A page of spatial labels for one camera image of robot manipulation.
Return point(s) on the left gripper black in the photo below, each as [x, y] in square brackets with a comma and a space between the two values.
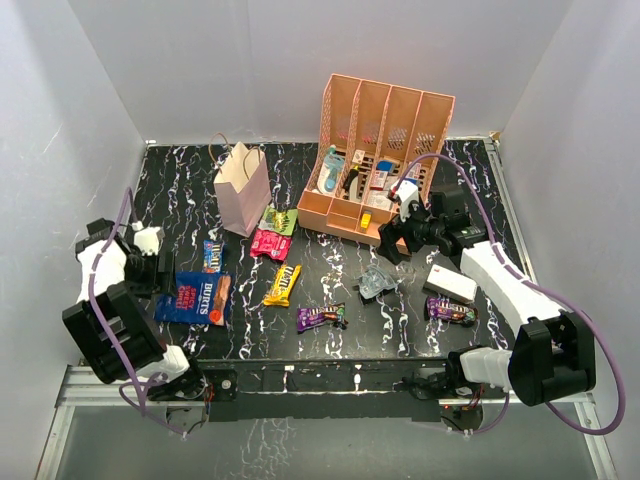
[159, 282]

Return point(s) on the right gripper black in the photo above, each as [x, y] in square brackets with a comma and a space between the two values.
[390, 234]

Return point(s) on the blue Burts chips bag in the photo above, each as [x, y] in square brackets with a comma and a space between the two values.
[200, 299]

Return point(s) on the clear silver snack wrapper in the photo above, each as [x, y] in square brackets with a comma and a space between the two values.
[375, 281]

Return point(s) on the pale pink paper bag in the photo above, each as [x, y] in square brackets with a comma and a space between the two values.
[242, 187]

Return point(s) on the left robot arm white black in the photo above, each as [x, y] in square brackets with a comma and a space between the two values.
[109, 321]

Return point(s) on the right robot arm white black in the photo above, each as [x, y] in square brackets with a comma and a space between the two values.
[554, 351]

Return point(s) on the small yellow box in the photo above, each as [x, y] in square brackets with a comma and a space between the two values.
[365, 220]

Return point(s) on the white plastic packet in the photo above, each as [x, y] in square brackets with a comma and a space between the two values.
[379, 199]

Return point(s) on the blue white item pack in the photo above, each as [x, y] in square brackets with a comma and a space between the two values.
[414, 174]

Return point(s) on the white rectangular box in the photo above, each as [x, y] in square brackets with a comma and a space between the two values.
[451, 284]

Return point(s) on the blue M&M's packet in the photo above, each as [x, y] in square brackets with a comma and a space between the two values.
[213, 252]

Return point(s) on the black yellow utility knife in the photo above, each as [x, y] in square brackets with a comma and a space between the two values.
[351, 183]

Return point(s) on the purple M&M's packet right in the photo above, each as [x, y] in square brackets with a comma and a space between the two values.
[442, 309]

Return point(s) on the purple m&m's packet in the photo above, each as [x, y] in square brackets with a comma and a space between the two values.
[442, 309]
[311, 317]

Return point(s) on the orange desk file organizer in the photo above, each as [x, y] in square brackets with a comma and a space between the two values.
[369, 121]

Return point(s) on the light blue tape dispenser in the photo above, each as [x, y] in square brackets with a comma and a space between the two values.
[330, 171]

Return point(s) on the green candy packet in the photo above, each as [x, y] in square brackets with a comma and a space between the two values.
[280, 222]

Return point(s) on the yellow M&M's packet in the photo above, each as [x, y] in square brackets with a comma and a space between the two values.
[282, 286]

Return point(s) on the purple M&M's packet centre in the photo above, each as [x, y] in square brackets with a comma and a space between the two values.
[311, 317]

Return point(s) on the pink candy packet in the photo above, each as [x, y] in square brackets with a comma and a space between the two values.
[271, 244]

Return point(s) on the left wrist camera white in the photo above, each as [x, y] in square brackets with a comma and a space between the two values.
[147, 239]

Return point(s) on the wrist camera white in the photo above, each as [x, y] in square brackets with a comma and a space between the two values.
[403, 193]
[147, 239]

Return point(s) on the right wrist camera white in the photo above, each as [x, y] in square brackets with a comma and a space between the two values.
[403, 193]

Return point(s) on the aluminium frame rail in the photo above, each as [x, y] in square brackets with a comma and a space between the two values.
[295, 435]

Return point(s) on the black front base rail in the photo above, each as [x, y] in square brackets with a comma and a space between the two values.
[411, 388]

